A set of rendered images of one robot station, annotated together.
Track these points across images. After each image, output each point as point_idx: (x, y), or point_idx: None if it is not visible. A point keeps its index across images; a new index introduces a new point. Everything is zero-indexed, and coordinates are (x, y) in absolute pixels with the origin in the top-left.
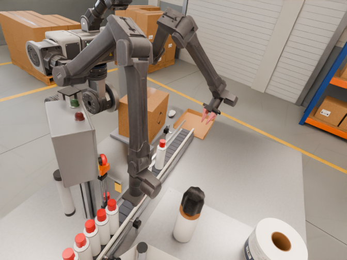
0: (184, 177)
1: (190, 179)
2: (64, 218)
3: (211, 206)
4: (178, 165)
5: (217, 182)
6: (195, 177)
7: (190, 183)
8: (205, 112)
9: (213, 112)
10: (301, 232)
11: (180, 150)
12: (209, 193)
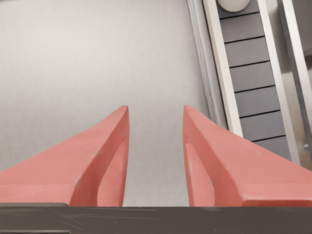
0: (139, 56)
1: (120, 65)
2: None
3: (6, 18)
4: (188, 90)
5: (35, 121)
6: (110, 86)
7: (110, 49)
8: (214, 163)
9: (16, 206)
10: None
11: None
12: (34, 57)
